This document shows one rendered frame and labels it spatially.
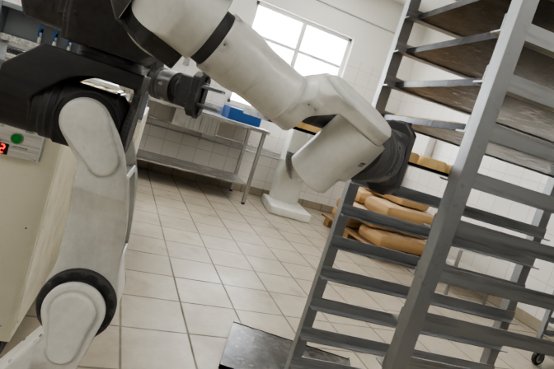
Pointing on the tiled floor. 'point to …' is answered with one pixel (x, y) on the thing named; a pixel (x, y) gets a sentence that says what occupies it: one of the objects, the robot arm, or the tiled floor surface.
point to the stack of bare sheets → (265, 350)
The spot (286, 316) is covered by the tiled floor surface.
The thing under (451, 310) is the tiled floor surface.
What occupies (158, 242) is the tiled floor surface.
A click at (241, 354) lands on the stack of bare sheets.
